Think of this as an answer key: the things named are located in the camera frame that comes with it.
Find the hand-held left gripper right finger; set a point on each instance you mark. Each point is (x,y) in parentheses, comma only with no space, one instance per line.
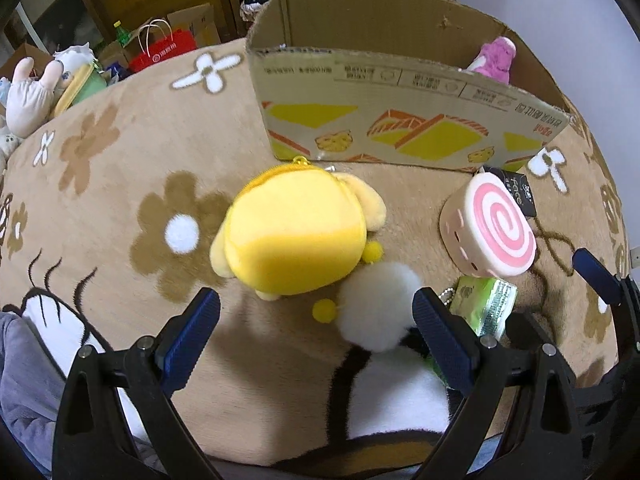
(445,340)

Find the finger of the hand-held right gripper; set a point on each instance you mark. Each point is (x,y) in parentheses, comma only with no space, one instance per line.
(597,275)

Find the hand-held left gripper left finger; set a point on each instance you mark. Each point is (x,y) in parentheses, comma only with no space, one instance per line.
(192,335)

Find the green tissue pack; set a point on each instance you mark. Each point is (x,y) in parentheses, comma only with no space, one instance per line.
(487,305)

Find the white fluffy plush ball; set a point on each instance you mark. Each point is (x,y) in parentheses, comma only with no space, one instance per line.
(375,305)

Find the pink swirl roll squishy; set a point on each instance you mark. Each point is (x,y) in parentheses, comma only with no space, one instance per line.
(500,225)

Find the black tissue pack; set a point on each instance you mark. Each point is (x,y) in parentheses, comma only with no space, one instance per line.
(520,190)

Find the yellow plush coin purse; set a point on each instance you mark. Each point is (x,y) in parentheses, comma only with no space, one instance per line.
(285,230)

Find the printed cardboard box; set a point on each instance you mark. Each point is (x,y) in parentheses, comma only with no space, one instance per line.
(400,120)

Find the pink plush toy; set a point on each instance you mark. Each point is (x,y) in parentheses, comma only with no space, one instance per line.
(495,57)

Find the person's grey fleece clothing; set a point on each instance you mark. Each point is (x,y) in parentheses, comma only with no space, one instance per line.
(25,385)

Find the brown flower printed blanket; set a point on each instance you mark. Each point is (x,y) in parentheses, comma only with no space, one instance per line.
(150,160)

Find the green lunch box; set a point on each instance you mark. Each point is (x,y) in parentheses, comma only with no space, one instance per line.
(85,87)

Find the red paper bag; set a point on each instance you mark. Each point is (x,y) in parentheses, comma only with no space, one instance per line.
(160,52)

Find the white bunny plush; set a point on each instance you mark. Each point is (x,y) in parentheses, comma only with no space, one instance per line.
(25,102)

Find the green plastic bottle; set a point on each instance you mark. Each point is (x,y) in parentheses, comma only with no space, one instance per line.
(121,35)

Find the open cardboard box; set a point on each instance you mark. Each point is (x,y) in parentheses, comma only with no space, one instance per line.
(197,25)

